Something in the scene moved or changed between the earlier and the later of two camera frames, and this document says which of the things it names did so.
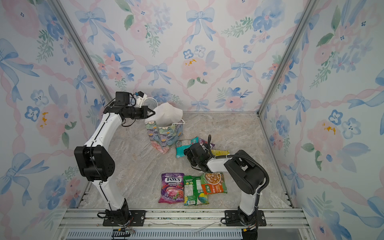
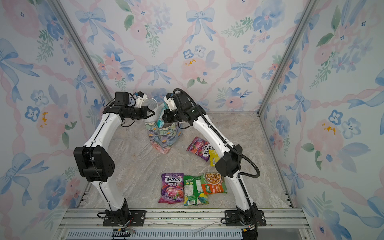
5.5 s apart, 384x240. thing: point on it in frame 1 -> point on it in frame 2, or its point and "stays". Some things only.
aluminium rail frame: x=184 y=224 stays
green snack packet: x=193 y=193 stays
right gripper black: x=189 y=154 -> x=167 y=120
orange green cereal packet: x=213 y=183 stays
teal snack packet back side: x=182 y=144 -> x=160 y=122
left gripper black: x=145 y=110 stays
